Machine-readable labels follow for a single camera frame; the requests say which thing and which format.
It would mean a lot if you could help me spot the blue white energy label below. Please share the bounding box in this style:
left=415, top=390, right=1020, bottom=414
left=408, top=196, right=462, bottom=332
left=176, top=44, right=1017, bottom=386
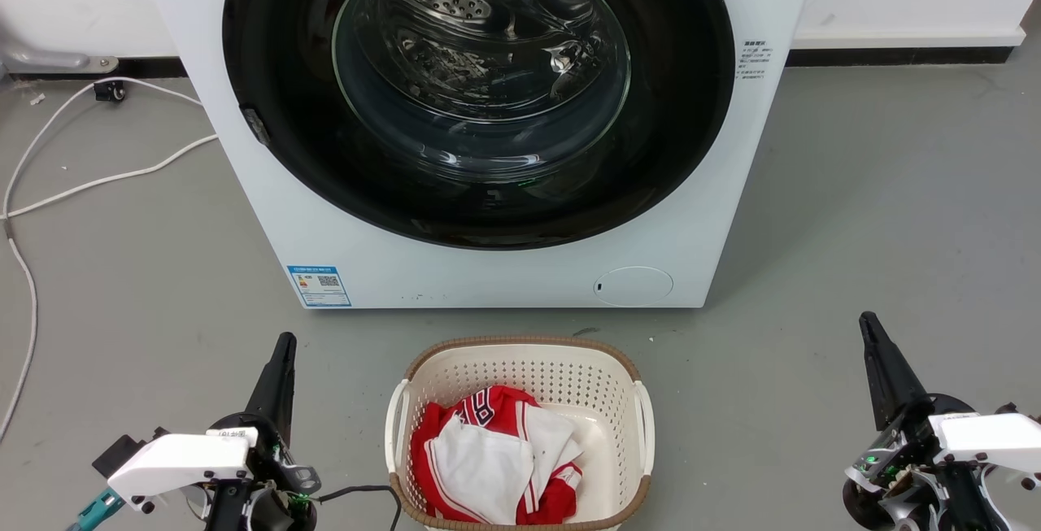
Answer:
left=286, top=265, right=352, bottom=308

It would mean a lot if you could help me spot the long white floor cable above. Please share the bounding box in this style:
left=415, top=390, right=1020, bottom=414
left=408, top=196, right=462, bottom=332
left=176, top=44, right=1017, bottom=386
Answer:
left=0, top=76, right=205, bottom=444
left=4, top=134, right=219, bottom=220

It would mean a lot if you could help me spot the round white filter cover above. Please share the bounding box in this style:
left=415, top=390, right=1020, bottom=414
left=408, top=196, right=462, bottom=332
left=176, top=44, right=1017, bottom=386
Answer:
left=593, top=266, right=674, bottom=307

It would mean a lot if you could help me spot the grey metal door hinge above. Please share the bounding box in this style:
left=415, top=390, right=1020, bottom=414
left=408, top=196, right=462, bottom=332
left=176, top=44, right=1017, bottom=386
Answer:
left=242, top=107, right=272, bottom=147

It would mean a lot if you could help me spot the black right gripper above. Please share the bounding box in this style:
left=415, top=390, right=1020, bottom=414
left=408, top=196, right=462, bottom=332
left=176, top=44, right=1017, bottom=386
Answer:
left=843, top=311, right=1017, bottom=531

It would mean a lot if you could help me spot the teal cable connector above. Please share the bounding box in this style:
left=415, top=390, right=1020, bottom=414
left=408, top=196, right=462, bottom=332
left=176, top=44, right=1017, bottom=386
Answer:
left=65, top=489, right=127, bottom=531

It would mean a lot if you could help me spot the black text print label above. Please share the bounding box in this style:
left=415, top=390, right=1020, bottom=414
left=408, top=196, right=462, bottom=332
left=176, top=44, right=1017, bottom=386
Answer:
left=738, top=39, right=774, bottom=81

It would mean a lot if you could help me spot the grey pipe with bracket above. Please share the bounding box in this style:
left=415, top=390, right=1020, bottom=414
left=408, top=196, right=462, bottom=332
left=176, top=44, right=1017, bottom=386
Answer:
left=0, top=23, right=120, bottom=76

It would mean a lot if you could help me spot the white front-load washing machine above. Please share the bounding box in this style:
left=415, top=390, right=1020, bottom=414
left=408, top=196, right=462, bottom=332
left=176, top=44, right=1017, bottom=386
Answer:
left=130, top=0, right=822, bottom=310

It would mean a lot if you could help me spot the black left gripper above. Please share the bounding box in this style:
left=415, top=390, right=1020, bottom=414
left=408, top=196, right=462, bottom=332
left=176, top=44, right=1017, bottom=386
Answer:
left=202, top=332, right=322, bottom=531

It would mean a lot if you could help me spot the perforated steel washer drum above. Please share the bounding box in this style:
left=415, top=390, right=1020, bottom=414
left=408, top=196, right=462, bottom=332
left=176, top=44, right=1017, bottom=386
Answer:
left=338, top=0, right=631, bottom=121

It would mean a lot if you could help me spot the black round glass washer door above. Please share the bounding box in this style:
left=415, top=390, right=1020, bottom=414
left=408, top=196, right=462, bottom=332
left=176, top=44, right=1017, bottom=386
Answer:
left=222, top=0, right=737, bottom=251

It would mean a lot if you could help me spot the red and white jersey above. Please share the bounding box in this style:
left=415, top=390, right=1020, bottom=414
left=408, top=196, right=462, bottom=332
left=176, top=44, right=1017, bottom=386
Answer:
left=409, top=385, right=585, bottom=526

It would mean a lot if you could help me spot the cream plastic laundry basket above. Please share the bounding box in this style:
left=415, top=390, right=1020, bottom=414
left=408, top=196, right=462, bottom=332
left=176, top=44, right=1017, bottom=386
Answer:
left=385, top=336, right=656, bottom=531

